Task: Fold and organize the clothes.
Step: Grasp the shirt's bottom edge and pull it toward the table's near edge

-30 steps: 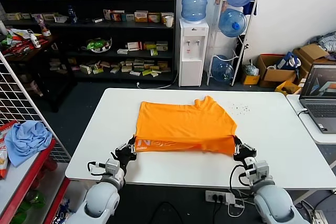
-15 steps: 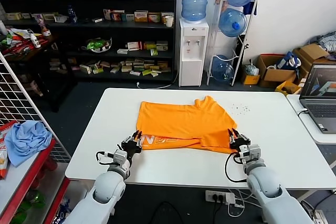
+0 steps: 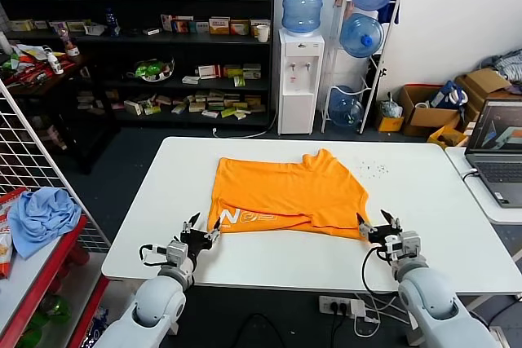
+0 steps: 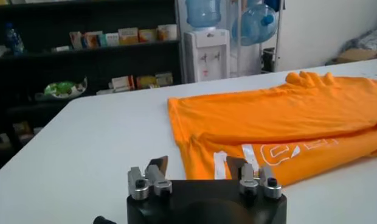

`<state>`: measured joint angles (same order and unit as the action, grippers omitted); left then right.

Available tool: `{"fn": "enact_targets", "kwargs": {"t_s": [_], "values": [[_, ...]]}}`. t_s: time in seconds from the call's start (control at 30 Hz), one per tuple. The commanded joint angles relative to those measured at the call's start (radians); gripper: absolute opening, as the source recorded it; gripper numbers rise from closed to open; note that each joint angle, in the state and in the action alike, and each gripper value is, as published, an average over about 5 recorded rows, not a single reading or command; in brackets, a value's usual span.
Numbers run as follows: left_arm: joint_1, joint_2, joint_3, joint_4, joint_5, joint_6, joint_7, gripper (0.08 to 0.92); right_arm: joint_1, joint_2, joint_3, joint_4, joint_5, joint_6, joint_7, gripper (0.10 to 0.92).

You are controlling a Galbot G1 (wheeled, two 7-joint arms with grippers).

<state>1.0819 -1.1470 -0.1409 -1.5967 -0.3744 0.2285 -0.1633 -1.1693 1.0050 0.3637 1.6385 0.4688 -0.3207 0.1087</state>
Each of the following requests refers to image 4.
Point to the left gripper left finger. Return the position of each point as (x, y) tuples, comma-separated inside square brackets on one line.
[(156, 179)]

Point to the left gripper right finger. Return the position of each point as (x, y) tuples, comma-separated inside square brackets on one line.
[(247, 178)]

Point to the orange t-shirt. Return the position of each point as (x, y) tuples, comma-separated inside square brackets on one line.
[(282, 115)]

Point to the striped clothes pile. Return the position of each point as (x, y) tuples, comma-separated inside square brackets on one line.
[(368, 39)]

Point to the large white table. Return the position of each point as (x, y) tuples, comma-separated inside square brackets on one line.
[(85, 152)]

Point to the yellow green medicine box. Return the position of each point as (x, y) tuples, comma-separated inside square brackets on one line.
[(146, 82)]

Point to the green beige medicine box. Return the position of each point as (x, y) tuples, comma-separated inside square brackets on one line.
[(164, 79)]

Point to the red white flat box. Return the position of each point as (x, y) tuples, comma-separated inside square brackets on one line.
[(123, 83)]

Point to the black hanging bag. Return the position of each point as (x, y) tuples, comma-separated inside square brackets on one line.
[(268, 59)]

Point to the white water dispenser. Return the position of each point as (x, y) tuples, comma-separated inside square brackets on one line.
[(206, 58)]

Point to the green white bowl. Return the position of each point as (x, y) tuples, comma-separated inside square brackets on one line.
[(64, 88)]

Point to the black shelf unit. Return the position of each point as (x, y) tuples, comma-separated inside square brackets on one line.
[(85, 61)]

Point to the red cream medicine box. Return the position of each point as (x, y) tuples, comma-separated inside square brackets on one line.
[(147, 35)]

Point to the white metal jug rack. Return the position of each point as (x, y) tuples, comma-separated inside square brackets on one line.
[(279, 36)]

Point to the white green medicine box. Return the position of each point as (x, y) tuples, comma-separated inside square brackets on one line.
[(112, 39)]

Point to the white paper cup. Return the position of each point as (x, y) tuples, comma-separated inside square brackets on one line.
[(171, 32)]

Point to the blue water jug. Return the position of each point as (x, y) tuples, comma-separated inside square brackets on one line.
[(252, 27), (203, 13), (254, 2)]

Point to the red blue medicine box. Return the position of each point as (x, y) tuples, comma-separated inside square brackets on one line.
[(92, 39)]

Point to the white red medicine box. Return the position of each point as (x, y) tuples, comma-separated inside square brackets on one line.
[(76, 40)]

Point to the small flat white box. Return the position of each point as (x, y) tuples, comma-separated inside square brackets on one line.
[(60, 48)]

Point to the large brown cardboard box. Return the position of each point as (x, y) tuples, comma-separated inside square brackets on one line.
[(355, 56)]

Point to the dark blue hanging cloth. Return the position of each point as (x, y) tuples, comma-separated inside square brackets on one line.
[(273, 4)]

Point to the blue plastic bottle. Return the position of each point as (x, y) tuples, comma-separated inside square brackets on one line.
[(13, 39)]

